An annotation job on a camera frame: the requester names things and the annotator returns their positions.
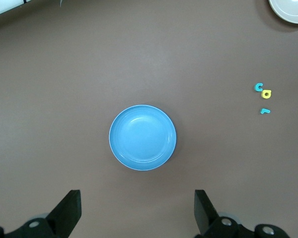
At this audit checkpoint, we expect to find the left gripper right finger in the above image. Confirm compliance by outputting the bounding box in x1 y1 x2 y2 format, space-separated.
194 189 292 238

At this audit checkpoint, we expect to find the brown table mat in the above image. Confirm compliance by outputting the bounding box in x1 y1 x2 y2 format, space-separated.
0 0 298 238

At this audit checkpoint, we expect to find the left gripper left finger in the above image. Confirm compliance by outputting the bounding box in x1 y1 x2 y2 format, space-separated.
0 189 82 238

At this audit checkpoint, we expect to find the beige plate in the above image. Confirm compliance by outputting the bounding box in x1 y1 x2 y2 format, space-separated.
268 0 298 25

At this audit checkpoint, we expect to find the blue plate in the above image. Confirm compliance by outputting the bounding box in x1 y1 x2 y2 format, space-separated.
108 104 177 172

